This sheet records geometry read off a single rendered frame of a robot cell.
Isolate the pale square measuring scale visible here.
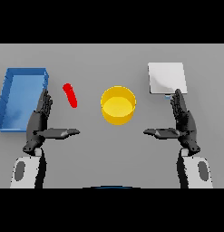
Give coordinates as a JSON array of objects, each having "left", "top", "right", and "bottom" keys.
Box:
[{"left": 147, "top": 62, "right": 189, "bottom": 96}]

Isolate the blue tray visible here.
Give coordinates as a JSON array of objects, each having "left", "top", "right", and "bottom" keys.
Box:
[{"left": 0, "top": 67, "right": 50, "bottom": 133}]

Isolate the yellow bowl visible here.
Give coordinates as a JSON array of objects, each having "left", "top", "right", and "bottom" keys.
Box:
[{"left": 100, "top": 85, "right": 137, "bottom": 126}]

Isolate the left dark grey robot hand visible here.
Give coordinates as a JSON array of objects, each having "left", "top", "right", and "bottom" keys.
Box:
[{"left": 22, "top": 88, "right": 81, "bottom": 156}]

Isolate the right dark grey robot hand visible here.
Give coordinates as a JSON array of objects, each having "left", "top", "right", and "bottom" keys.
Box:
[{"left": 142, "top": 88, "right": 201, "bottom": 157}]

